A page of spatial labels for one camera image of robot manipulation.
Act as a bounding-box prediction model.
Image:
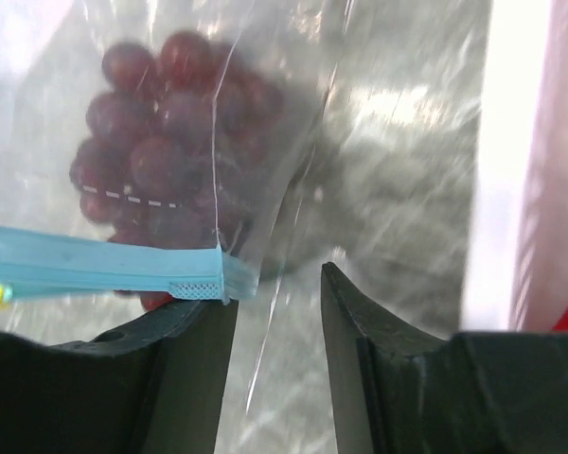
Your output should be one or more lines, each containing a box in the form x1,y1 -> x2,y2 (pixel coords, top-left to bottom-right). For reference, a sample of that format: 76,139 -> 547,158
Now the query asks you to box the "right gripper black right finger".
321,263 -> 568,453

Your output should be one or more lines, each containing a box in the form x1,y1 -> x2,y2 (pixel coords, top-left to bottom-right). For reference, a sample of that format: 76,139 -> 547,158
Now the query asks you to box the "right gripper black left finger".
0,301 -> 238,453

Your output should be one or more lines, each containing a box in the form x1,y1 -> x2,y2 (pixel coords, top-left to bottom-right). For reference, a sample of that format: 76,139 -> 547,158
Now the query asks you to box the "white perforated plastic basket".
460,1 -> 568,331

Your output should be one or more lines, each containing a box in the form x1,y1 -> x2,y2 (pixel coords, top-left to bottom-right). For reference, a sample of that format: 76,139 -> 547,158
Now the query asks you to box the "clear zip top bag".
0,1 -> 491,430

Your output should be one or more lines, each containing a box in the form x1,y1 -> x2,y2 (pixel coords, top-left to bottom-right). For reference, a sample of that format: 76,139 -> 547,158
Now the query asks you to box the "red grape bunch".
69,30 -> 285,310

